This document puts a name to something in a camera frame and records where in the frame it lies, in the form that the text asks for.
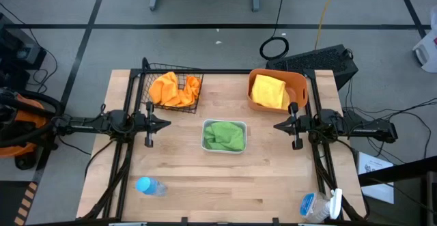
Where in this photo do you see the left arm's gripper body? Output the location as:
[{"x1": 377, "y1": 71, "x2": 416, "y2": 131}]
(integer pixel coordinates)
[{"x1": 136, "y1": 102, "x2": 158, "y2": 148}]

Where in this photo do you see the right arm's gripper body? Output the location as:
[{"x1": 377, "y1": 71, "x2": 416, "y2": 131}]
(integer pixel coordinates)
[{"x1": 289, "y1": 102, "x2": 311, "y2": 151}]

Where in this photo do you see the orange plastic basket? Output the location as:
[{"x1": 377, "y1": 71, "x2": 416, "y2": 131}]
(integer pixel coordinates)
[{"x1": 246, "y1": 68, "x2": 309, "y2": 114}]

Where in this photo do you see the blue-capped water bottle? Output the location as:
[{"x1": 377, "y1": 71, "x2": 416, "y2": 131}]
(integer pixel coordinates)
[{"x1": 135, "y1": 176, "x2": 168, "y2": 197}]

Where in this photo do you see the white plastic basket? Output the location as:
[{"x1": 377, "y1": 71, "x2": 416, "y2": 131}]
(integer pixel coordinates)
[{"x1": 200, "y1": 118, "x2": 248, "y2": 155}]

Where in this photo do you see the black computer tower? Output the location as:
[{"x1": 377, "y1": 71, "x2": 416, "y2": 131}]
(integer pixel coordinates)
[{"x1": 265, "y1": 44, "x2": 360, "y2": 91}]

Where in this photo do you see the glass cleaner spray bottle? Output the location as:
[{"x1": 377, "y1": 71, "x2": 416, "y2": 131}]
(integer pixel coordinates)
[{"x1": 299, "y1": 188, "x2": 343, "y2": 224}]

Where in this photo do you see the printed paper sheet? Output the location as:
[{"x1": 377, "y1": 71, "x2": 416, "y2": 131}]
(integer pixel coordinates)
[{"x1": 356, "y1": 152, "x2": 395, "y2": 205}]

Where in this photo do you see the black metal beam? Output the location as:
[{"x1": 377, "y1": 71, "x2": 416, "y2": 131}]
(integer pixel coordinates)
[{"x1": 357, "y1": 156, "x2": 437, "y2": 188}]

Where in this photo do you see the orange shop vacuum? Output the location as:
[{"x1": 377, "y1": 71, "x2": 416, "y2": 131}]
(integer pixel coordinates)
[{"x1": 0, "y1": 87, "x2": 64, "y2": 171}]

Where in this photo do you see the black equipment case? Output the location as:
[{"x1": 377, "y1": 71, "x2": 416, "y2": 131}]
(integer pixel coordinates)
[{"x1": 0, "y1": 12, "x2": 48, "y2": 90}]

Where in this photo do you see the white plastic step stool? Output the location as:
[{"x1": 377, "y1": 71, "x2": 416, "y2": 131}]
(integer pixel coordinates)
[{"x1": 412, "y1": 5, "x2": 437, "y2": 74}]

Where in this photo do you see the hazard striped floor mat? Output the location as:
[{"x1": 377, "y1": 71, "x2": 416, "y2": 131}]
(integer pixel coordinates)
[{"x1": 0, "y1": 180, "x2": 39, "y2": 226}]

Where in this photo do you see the black wire basket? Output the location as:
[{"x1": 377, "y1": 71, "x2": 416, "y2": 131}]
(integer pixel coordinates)
[{"x1": 141, "y1": 57, "x2": 205, "y2": 115}]

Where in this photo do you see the black coiled hanging cable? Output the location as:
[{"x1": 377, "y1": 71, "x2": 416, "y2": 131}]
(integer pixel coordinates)
[{"x1": 259, "y1": 0, "x2": 290, "y2": 61}]

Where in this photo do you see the yellow hanging cord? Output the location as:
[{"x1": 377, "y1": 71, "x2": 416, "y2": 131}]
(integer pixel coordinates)
[{"x1": 313, "y1": 0, "x2": 339, "y2": 51}]

